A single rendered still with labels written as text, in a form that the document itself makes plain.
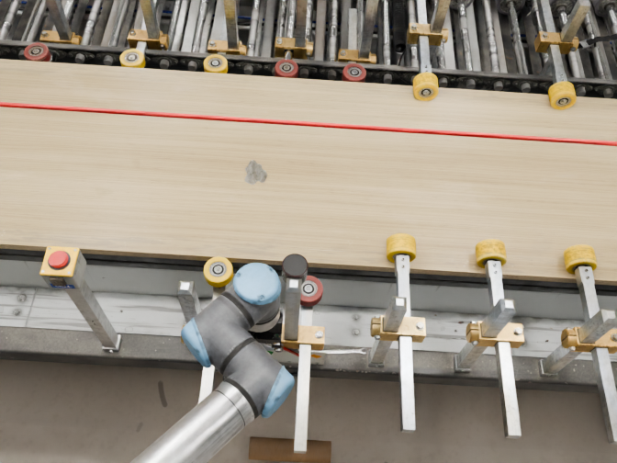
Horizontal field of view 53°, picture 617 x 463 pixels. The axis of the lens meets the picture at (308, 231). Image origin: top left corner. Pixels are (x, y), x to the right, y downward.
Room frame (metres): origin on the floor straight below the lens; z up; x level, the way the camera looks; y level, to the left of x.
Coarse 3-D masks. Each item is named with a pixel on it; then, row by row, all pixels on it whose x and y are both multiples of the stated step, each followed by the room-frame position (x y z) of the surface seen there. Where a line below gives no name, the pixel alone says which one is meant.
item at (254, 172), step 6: (252, 162) 1.12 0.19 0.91; (246, 168) 1.10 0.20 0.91; (252, 168) 1.11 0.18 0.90; (258, 168) 1.10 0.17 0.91; (252, 174) 1.08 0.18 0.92; (258, 174) 1.09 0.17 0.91; (264, 174) 1.09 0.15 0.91; (246, 180) 1.06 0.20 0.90; (252, 180) 1.06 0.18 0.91; (258, 180) 1.07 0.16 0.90; (264, 180) 1.07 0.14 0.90
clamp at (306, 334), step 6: (282, 330) 0.61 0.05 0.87; (300, 330) 0.62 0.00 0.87; (306, 330) 0.62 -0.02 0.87; (312, 330) 0.62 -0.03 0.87; (318, 330) 0.62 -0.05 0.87; (324, 330) 0.62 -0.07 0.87; (282, 336) 0.60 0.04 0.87; (300, 336) 0.60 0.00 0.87; (306, 336) 0.60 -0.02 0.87; (312, 336) 0.60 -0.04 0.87; (324, 336) 0.61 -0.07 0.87; (282, 342) 0.58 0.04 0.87; (288, 342) 0.58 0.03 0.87; (294, 342) 0.58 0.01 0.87; (300, 342) 0.58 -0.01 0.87; (306, 342) 0.59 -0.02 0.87; (312, 342) 0.59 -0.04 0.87; (318, 342) 0.59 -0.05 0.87; (294, 348) 0.58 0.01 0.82; (312, 348) 0.58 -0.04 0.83; (318, 348) 0.58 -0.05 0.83
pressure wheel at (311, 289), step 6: (306, 282) 0.74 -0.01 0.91; (312, 282) 0.75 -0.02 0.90; (318, 282) 0.75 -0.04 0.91; (306, 288) 0.72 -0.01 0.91; (312, 288) 0.73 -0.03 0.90; (318, 288) 0.73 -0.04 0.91; (306, 294) 0.71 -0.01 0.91; (312, 294) 0.71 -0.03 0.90; (318, 294) 0.71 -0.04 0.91; (300, 300) 0.69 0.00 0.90; (306, 300) 0.69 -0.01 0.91; (312, 300) 0.69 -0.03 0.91; (318, 300) 0.70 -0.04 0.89; (306, 306) 0.69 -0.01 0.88
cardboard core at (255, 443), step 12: (252, 444) 0.47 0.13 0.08; (264, 444) 0.48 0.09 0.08; (276, 444) 0.48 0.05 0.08; (288, 444) 0.49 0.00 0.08; (312, 444) 0.49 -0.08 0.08; (324, 444) 0.50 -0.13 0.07; (252, 456) 0.44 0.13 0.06; (264, 456) 0.44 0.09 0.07; (276, 456) 0.44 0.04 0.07; (288, 456) 0.45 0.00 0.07; (300, 456) 0.45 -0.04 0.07; (312, 456) 0.45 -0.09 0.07; (324, 456) 0.46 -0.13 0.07
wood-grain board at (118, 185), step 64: (0, 64) 1.44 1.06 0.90; (64, 64) 1.46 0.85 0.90; (0, 128) 1.18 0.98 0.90; (64, 128) 1.20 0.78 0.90; (128, 128) 1.22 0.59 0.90; (192, 128) 1.24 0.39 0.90; (256, 128) 1.27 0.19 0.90; (320, 128) 1.29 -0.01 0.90; (448, 128) 1.34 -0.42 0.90; (512, 128) 1.36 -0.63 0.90; (576, 128) 1.39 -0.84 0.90; (0, 192) 0.95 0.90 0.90; (64, 192) 0.97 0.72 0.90; (128, 192) 0.98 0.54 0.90; (192, 192) 1.00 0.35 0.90; (256, 192) 1.03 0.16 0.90; (320, 192) 1.05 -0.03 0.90; (384, 192) 1.07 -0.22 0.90; (448, 192) 1.09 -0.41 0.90; (512, 192) 1.11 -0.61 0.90; (576, 192) 1.13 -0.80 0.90; (192, 256) 0.80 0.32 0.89; (256, 256) 0.81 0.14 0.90; (320, 256) 0.83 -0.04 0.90; (384, 256) 0.85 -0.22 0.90; (448, 256) 0.87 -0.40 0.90; (512, 256) 0.88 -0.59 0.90
